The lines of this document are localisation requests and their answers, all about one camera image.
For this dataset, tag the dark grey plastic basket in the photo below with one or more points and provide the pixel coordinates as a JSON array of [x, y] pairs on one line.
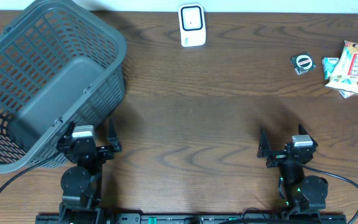
[[59, 63]]

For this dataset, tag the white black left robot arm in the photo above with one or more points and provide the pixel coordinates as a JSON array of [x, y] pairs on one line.
[[82, 184]]

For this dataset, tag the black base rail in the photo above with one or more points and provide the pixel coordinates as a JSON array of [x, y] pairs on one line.
[[135, 218]]

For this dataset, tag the orange wet wipes pack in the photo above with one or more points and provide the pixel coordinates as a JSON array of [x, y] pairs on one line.
[[345, 74]]

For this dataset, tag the orange small snack pack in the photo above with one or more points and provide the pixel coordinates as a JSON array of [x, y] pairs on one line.
[[346, 94]]

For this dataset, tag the teal small tissue pack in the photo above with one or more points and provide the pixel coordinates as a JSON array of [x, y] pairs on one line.
[[329, 65]]

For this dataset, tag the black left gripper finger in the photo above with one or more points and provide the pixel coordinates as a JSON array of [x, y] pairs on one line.
[[67, 136], [112, 135]]

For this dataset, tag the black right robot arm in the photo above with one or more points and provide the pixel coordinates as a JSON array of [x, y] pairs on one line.
[[303, 194]]

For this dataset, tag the dark round-label can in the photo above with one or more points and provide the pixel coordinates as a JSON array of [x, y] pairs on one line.
[[303, 63]]

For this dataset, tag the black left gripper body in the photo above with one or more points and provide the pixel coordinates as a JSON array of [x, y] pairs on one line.
[[96, 150]]

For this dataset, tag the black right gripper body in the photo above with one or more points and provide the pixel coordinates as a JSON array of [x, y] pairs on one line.
[[276, 157]]

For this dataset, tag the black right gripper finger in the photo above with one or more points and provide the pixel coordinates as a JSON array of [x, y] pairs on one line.
[[264, 148], [302, 131]]

